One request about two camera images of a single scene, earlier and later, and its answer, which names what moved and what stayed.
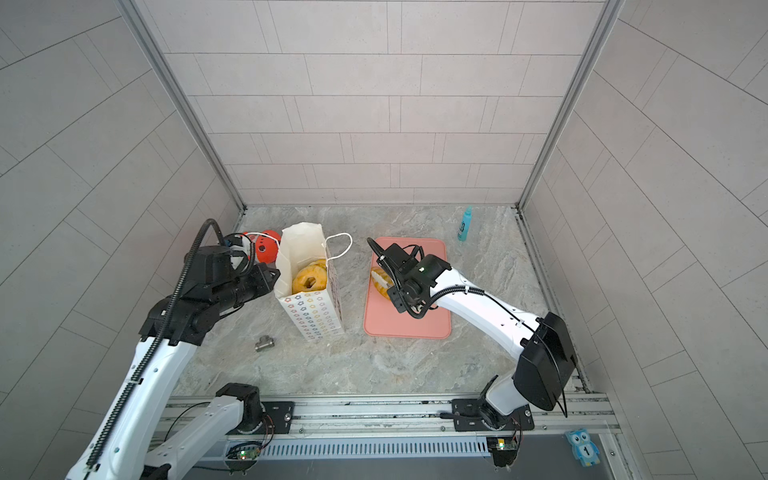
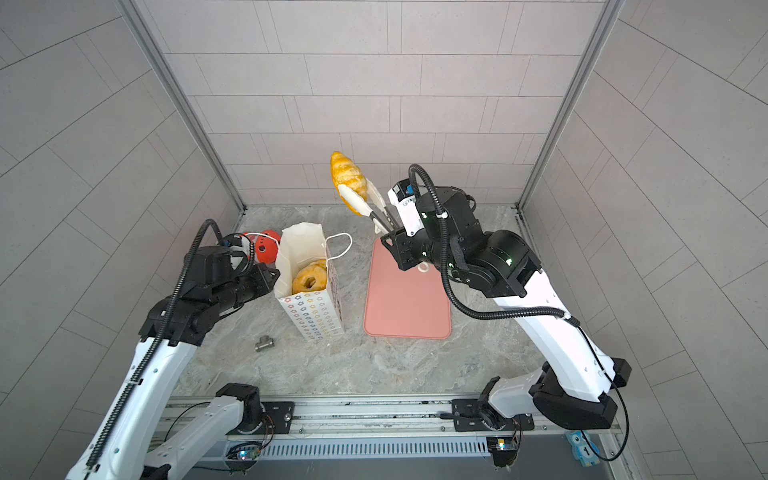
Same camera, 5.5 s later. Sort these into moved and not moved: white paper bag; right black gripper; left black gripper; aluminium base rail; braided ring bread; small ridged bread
Moved: right black gripper; small ridged bread
Not moved: braided ring bread; aluminium base rail; left black gripper; white paper bag
